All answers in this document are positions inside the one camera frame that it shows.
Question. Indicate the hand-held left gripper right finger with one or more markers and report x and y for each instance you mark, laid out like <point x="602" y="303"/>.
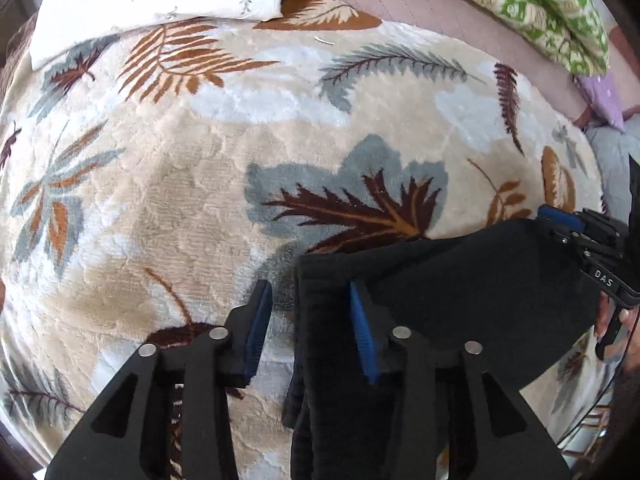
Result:
<point x="362" y="332"/>

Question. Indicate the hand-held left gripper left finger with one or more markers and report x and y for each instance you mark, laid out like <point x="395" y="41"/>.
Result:
<point x="256" y="332"/>

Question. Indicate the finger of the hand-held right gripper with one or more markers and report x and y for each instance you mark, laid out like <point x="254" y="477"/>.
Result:
<point x="560" y="216"/>

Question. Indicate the black pants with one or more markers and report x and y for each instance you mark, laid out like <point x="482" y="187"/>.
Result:
<point x="450" y="280"/>

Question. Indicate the person's right hand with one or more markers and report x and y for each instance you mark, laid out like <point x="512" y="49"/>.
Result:
<point x="604" y="320"/>

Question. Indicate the grey quilted cloth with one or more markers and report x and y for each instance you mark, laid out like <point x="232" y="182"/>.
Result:
<point x="615" y="160"/>

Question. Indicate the purple pillow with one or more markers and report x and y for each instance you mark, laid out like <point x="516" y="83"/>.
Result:
<point x="602" y="95"/>

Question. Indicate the leaf printed plush blanket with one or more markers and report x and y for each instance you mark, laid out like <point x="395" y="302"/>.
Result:
<point x="200" y="185"/>

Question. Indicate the white sprig print pillow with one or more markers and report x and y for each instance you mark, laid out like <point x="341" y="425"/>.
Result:
<point x="125" y="0"/>

